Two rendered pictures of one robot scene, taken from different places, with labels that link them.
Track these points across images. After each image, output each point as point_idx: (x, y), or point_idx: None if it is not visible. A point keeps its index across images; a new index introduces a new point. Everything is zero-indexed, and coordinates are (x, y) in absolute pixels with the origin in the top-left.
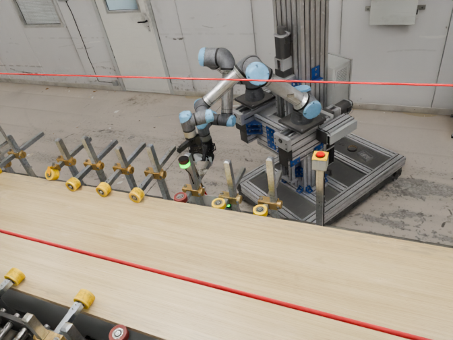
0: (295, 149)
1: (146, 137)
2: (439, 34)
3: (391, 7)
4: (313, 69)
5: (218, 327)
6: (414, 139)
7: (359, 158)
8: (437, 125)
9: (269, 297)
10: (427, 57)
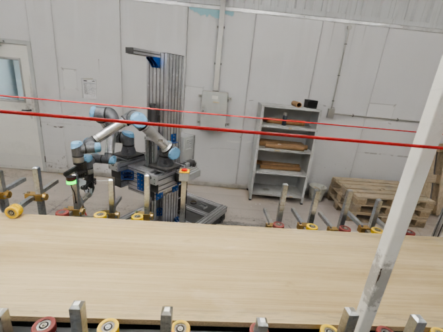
0: (160, 184)
1: (14, 200)
2: (237, 140)
3: (212, 120)
4: (172, 134)
5: (104, 296)
6: (229, 201)
7: (198, 207)
8: (240, 193)
9: (151, 268)
10: (231, 153)
